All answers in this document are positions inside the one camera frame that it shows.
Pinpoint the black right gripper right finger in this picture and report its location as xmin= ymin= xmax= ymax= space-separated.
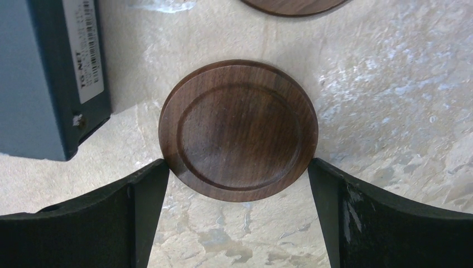
xmin=308 ymin=158 xmax=472 ymax=267

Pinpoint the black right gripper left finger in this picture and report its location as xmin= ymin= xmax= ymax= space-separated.
xmin=1 ymin=159 xmax=170 ymax=267

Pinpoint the dark wooden coaster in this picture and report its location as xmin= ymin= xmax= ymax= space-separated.
xmin=242 ymin=0 xmax=347 ymax=17
xmin=159 ymin=59 xmax=318 ymax=202

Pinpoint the dark flat metal box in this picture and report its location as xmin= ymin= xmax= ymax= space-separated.
xmin=1 ymin=1 xmax=112 ymax=161

